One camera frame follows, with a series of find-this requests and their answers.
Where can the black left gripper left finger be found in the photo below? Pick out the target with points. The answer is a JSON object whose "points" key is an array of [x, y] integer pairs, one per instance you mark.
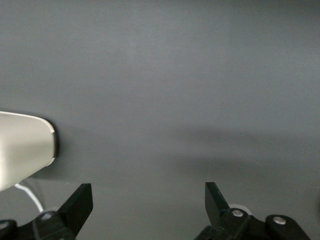
{"points": [[77, 207]]}

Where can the white countertop appliance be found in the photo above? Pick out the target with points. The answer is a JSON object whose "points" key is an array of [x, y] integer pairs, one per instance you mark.
{"points": [[22, 145]]}

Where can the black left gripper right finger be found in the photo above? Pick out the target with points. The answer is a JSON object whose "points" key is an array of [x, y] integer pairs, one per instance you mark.
{"points": [[216, 207]]}

